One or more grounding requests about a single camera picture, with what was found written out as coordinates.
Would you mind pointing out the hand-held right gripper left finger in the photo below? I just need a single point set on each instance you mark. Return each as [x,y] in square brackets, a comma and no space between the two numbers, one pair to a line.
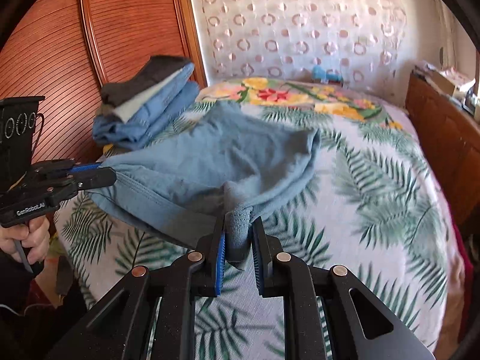
[221,266]

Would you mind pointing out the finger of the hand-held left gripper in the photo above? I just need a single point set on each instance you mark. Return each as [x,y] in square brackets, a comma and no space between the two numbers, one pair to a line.
[87,167]
[95,178]

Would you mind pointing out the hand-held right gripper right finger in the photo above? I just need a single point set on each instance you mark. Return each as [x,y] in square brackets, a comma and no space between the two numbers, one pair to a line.
[258,266]

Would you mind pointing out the light blue pants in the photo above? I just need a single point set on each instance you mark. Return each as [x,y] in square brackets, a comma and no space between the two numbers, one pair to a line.
[210,165]

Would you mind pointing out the folded dark grey pants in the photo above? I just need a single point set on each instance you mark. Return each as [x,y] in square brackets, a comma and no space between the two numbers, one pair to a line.
[144,78]

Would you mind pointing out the person's left hand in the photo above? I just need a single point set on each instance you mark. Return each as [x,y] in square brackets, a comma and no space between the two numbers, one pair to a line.
[38,240]

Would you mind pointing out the yellow cloth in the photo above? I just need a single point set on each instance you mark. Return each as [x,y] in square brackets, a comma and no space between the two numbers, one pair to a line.
[107,149]

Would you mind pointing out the stack of folded clothes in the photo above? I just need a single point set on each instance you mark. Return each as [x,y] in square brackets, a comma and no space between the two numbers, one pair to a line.
[127,133]

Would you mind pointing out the folded white cloth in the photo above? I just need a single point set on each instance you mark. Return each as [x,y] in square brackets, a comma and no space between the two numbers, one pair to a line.
[150,99]

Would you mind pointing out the folded blue jeans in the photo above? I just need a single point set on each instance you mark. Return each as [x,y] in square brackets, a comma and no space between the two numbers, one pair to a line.
[168,95]

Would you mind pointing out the wooden louvered wardrobe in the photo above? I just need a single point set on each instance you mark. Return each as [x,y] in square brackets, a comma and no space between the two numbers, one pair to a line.
[75,45]

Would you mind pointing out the bed with floral leaf sheet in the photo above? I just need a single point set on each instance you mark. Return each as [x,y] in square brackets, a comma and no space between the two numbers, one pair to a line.
[285,95]

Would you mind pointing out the blue toy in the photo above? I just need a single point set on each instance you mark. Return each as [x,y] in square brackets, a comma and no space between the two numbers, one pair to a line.
[324,75]

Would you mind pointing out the red cloth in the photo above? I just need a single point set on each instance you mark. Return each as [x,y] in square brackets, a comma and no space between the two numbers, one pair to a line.
[460,247]

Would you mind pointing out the wooden side cabinet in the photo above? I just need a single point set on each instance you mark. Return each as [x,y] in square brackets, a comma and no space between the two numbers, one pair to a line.
[442,135]

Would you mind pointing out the circle patterned sheer curtain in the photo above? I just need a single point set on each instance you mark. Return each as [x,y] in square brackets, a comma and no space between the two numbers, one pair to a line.
[300,18]

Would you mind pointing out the pile of papers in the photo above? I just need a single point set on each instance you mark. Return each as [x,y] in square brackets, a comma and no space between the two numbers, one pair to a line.
[423,68]

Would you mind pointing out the cardboard box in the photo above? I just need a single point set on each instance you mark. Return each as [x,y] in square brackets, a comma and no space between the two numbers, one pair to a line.
[448,82]

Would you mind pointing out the pale window curtain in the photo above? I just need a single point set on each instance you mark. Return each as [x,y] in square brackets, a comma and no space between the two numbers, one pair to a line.
[448,26]

